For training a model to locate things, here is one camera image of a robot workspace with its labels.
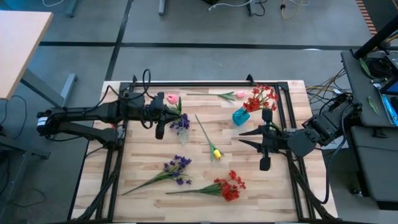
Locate yellow artificial tulip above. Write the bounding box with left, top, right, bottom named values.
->
left=195, top=114, right=224, bottom=164

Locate tablet with blue screen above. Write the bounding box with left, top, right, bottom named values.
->
left=379, top=77, right=398, bottom=127

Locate yellow and black cable bundle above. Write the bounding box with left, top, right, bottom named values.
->
left=306, top=67, right=355, bottom=106

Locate blue textured glass vase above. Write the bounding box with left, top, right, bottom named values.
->
left=232, top=107, right=251, bottom=127

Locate light wooden side table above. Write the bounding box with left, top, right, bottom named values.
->
left=0, top=11, right=78, bottom=110

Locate red artificial flower bunch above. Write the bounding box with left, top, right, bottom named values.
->
left=242, top=84, right=279, bottom=113
left=165, top=169, right=247, bottom=202

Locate black slanted pole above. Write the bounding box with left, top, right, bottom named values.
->
left=353, top=22, right=398, bottom=59

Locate yellow floor cable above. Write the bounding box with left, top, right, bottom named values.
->
left=280, top=0, right=310, bottom=21

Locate coiled black cable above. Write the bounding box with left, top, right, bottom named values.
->
left=364, top=57, right=393, bottom=79

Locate grey equipment cart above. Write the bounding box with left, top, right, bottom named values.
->
left=340, top=49, right=398, bottom=210

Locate black floor cable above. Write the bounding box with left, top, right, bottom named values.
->
left=11, top=188, right=47, bottom=208
left=0, top=95, right=28, bottom=141

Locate loose green leaf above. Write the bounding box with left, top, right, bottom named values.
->
left=368, top=95, right=381, bottom=116
left=359, top=57, right=371, bottom=76

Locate pink artificial tulip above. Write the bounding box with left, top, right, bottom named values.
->
left=186, top=90, right=246, bottom=102
left=166, top=91, right=183, bottom=114

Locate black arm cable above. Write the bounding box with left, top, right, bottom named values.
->
left=107, top=68, right=153, bottom=102

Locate clear glass vase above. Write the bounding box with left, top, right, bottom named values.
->
left=178, top=126, right=190, bottom=146

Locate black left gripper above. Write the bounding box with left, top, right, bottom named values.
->
left=144, top=91, right=183, bottom=141

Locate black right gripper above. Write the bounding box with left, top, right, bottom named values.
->
left=238, top=108, right=292, bottom=172

